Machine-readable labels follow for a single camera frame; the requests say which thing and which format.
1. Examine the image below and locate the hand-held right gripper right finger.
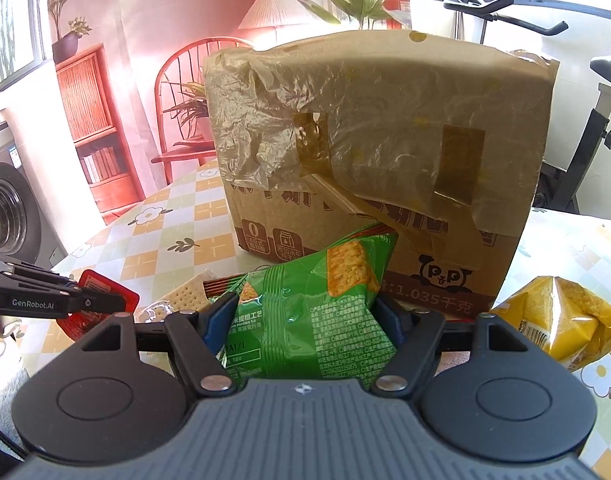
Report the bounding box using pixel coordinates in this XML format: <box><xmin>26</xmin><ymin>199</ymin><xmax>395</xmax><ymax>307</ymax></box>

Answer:
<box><xmin>369</xmin><ymin>294</ymin><xmax>533</xmax><ymax>394</ymax></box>

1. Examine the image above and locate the taped cardboard box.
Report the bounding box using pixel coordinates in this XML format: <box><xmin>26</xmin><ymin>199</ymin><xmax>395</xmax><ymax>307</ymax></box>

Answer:
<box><xmin>204</xmin><ymin>30</ymin><xmax>561</xmax><ymax>323</ymax></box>

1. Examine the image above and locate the printed wall backdrop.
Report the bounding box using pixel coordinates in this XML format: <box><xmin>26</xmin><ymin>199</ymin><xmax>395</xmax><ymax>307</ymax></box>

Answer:
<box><xmin>45</xmin><ymin>0</ymin><xmax>411</xmax><ymax>226</ymax></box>

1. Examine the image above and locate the red snack packet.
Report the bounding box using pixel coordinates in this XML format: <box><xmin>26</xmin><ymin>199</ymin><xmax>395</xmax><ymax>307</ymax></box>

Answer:
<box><xmin>60</xmin><ymin>269</ymin><xmax>140</xmax><ymax>333</ymax></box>

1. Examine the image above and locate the green snack packet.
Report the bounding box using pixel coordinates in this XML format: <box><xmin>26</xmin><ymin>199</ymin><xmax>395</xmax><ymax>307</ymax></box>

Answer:
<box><xmin>220</xmin><ymin>227</ymin><xmax>401</xmax><ymax>396</ymax></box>

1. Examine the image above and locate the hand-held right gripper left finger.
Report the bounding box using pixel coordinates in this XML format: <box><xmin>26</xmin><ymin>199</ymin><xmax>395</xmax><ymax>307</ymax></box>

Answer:
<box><xmin>78</xmin><ymin>292</ymin><xmax>241</xmax><ymax>394</ymax></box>

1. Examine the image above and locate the clear cracker packet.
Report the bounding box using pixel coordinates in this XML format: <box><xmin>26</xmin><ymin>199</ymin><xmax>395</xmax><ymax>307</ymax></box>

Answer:
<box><xmin>138</xmin><ymin>277</ymin><xmax>218</xmax><ymax>323</ymax></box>

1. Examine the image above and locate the yellow snack packet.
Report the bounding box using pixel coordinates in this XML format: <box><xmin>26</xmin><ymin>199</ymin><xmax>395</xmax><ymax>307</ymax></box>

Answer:
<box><xmin>490</xmin><ymin>275</ymin><xmax>611</xmax><ymax>373</ymax></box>

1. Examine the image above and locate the checkered flower tablecloth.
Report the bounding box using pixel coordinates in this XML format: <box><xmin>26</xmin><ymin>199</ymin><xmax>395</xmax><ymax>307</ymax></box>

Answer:
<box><xmin>20</xmin><ymin>160</ymin><xmax>611</xmax><ymax>466</ymax></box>

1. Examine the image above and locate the grey washing machine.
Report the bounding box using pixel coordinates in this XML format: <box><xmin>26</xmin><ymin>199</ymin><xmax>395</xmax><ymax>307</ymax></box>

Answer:
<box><xmin>0</xmin><ymin>110</ymin><xmax>68</xmax><ymax>268</ymax></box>

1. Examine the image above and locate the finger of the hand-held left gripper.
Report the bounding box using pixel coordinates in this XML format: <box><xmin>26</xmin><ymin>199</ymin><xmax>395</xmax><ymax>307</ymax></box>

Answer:
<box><xmin>65</xmin><ymin>285</ymin><xmax>140</xmax><ymax>319</ymax></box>

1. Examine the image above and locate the brown striped snack packet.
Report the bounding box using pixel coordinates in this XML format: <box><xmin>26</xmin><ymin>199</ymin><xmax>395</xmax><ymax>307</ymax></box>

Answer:
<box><xmin>202</xmin><ymin>280</ymin><xmax>247</xmax><ymax>302</ymax></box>

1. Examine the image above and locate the black exercise bike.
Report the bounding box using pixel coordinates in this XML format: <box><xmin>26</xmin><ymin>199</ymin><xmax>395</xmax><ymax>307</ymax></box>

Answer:
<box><xmin>428</xmin><ymin>0</ymin><xmax>611</xmax><ymax>213</ymax></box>

